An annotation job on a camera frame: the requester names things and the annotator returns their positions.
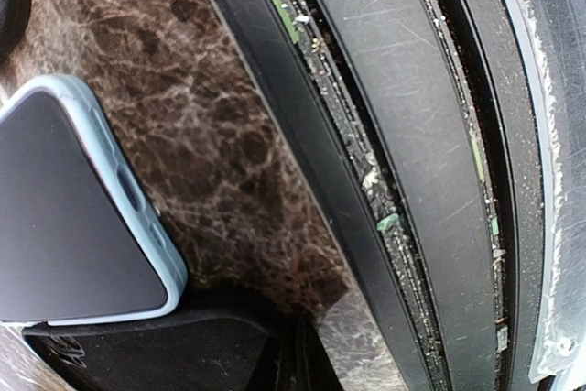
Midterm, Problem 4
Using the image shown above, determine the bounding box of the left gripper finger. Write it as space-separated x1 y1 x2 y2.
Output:
22 299 342 390

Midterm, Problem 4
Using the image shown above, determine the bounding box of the light blue phone case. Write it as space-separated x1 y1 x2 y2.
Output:
1 74 188 327

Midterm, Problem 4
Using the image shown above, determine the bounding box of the black phone case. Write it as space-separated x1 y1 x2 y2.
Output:
1 0 31 62

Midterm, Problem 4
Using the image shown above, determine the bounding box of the black front rail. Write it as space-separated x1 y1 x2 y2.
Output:
214 0 545 390

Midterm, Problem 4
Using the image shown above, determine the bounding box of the white cable duct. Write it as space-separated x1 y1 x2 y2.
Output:
505 0 585 390

